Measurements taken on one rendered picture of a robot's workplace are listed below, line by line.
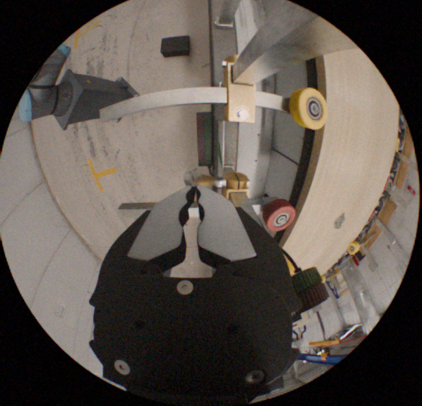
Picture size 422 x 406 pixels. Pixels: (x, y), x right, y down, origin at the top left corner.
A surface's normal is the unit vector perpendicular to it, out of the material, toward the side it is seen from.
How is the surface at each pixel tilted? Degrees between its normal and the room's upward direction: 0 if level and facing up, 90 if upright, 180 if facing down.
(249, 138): 0
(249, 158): 0
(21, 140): 90
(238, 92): 0
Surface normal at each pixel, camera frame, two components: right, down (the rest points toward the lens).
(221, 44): 0.04, 0.54
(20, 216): 0.99, -0.13
